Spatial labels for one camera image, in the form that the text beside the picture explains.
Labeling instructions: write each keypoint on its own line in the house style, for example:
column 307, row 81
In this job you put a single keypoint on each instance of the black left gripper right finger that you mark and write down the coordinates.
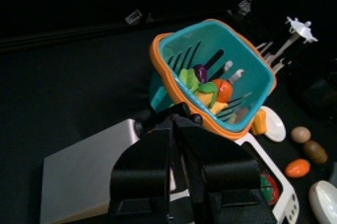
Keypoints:
column 223, row 175

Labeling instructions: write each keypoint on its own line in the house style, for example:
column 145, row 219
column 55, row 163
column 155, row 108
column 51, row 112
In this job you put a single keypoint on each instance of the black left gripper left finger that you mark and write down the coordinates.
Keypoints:
column 139, row 175

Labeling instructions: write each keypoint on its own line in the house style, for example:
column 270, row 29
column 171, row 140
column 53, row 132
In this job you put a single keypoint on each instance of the red toy tomato green top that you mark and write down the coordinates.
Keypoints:
column 269, row 190

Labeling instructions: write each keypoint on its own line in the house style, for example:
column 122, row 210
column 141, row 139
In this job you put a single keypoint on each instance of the white toy induction cooker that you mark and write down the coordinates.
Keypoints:
column 286, row 198

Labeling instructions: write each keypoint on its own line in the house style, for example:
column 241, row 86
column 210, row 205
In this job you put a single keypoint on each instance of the orange toy fruit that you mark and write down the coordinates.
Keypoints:
column 297, row 168

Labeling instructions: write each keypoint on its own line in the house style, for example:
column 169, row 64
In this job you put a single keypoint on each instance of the yellow orange toy food piece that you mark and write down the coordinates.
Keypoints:
column 258, row 123

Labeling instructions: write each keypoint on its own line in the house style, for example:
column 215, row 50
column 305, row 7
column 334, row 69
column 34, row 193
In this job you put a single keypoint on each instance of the white oval toy dish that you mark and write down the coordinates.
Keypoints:
column 275, row 126

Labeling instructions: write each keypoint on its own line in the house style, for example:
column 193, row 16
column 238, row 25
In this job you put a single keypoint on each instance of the yellow toy corn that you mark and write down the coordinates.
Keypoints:
column 215, row 106

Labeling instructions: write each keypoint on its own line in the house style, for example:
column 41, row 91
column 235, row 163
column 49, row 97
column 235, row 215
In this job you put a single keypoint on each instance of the light brown toy egg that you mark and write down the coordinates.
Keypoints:
column 299, row 134

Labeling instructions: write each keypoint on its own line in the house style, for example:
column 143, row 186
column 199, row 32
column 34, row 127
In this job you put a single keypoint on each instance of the dark brown toy kiwi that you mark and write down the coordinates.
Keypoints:
column 314, row 152

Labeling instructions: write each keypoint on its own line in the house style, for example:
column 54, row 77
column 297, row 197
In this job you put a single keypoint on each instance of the orange toy tomato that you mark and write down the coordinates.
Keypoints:
column 223, row 90

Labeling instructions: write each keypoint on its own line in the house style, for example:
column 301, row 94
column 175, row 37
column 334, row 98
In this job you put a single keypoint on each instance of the light green toy lettuce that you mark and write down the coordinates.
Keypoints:
column 187, row 78

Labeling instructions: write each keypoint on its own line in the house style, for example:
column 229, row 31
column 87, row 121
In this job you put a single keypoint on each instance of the purple toy eggplant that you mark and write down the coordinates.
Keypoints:
column 201, row 72

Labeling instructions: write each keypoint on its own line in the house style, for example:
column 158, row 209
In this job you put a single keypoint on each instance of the teal basket with orange rim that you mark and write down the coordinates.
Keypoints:
column 245, row 70

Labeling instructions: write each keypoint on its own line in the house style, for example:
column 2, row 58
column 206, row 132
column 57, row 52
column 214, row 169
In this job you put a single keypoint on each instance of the white star-shaped utensil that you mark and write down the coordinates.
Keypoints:
column 301, row 30

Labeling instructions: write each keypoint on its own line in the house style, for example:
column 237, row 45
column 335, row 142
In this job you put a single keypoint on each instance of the metal frame clip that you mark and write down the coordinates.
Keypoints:
column 243, row 6
column 133, row 16

